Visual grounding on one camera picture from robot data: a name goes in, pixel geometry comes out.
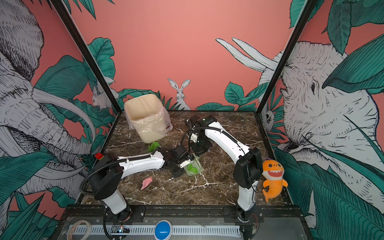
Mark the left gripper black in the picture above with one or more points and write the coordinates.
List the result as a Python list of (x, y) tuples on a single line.
[(177, 174)]

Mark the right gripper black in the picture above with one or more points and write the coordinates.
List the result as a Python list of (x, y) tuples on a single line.
[(197, 151)]

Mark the light green dustpan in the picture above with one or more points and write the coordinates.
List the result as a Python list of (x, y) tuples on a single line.
[(196, 163)]

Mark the cream trash bin with bag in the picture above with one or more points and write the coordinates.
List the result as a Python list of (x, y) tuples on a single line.
[(148, 117)]

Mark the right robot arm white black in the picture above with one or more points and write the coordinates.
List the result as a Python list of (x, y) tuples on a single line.
[(248, 169)]

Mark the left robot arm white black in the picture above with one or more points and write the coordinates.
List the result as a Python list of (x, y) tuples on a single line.
[(103, 181)]

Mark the green paper scrap far right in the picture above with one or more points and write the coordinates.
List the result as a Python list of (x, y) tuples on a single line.
[(192, 170)]

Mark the green paper scrap near bin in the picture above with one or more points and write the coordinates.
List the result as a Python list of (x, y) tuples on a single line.
[(153, 147)]

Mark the pink paper scrap lower left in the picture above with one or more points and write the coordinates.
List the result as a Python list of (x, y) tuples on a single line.
[(146, 182)]

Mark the blue round button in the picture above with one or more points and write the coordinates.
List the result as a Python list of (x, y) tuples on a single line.
[(163, 230)]

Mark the orange plush toy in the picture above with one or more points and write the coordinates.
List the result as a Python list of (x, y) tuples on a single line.
[(273, 172)]

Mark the white slotted cable duct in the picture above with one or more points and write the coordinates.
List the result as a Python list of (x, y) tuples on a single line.
[(141, 230)]

